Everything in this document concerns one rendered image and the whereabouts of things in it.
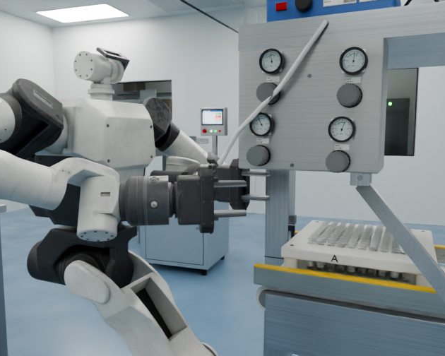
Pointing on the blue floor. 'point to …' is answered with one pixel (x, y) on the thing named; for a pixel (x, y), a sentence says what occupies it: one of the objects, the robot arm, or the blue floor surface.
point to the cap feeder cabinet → (186, 243)
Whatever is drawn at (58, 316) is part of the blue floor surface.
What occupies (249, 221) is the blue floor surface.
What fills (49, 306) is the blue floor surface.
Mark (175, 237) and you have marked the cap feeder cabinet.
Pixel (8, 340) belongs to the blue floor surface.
